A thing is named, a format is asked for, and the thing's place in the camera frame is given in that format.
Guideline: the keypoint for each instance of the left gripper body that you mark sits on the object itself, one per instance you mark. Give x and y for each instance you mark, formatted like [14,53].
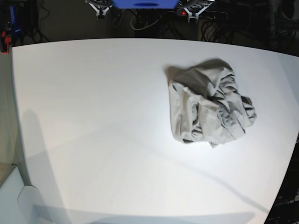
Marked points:
[194,8]

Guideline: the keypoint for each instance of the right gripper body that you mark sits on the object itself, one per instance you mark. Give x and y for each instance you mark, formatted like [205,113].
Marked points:
[101,7]

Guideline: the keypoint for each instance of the blue box overhead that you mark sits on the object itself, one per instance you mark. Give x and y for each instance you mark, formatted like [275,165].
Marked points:
[145,4]

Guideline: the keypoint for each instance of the black power strip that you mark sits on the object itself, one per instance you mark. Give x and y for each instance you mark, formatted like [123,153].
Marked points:
[205,12]

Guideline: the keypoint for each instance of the red and blue clamp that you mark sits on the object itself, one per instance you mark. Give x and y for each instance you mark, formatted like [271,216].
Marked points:
[7,26]

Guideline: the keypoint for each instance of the grey t-shirt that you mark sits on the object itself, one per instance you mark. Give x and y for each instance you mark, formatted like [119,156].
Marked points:
[205,105]

